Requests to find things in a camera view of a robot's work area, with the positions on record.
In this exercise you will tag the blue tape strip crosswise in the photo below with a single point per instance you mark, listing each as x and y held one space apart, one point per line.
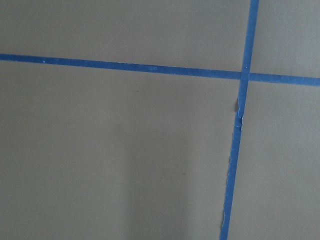
159 69

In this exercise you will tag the blue tape strip lengthwise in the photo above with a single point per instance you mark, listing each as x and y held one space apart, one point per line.
238 121

